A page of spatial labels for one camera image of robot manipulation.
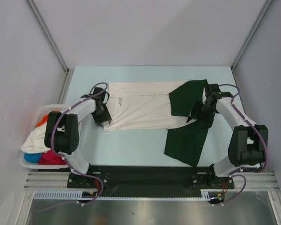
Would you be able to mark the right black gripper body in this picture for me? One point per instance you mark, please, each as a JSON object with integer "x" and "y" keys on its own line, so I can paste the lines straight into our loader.
{"x": 205, "y": 114}

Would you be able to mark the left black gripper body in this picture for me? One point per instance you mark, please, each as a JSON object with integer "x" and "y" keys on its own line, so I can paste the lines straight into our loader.
{"x": 100, "y": 116}

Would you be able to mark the white green raglan t-shirt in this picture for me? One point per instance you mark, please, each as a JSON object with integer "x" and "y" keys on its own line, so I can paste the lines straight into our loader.
{"x": 161, "y": 105}

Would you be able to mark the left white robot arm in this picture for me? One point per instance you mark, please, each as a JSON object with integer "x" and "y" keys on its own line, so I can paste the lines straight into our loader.
{"x": 62, "y": 129}

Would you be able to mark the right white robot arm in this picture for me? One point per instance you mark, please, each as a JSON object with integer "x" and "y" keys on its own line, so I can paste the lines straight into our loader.
{"x": 247, "y": 150}

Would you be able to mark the orange t-shirt in basket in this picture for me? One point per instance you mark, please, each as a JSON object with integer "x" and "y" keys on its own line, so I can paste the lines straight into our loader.
{"x": 42, "y": 121}

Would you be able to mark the white plastic laundry basket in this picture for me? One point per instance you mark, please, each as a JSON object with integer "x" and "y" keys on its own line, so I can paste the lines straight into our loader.
{"x": 44, "y": 110}

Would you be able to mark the red t-shirt in basket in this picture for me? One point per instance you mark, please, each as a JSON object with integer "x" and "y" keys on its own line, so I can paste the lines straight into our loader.
{"x": 49, "y": 158}

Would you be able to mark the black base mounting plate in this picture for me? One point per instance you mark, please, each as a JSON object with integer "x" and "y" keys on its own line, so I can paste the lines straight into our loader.
{"x": 145, "y": 181}

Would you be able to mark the white t-shirt in basket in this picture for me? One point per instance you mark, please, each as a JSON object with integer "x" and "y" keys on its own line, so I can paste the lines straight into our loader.
{"x": 34, "y": 143}

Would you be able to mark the blue t-shirt in basket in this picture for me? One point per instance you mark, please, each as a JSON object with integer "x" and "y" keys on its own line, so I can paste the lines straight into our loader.
{"x": 32, "y": 158}

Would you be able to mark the white slotted cable duct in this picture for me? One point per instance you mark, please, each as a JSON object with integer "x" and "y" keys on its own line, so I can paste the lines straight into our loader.
{"x": 89, "y": 195}

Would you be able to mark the right aluminium frame post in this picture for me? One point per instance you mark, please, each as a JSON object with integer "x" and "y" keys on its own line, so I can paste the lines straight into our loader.
{"x": 253, "y": 30}

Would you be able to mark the aluminium frame post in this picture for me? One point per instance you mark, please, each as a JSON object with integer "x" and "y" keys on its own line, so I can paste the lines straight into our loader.
{"x": 253, "y": 30}
{"x": 52, "y": 44}

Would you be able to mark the left aluminium frame post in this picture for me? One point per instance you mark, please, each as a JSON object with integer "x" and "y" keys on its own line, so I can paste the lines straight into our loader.
{"x": 52, "y": 44}

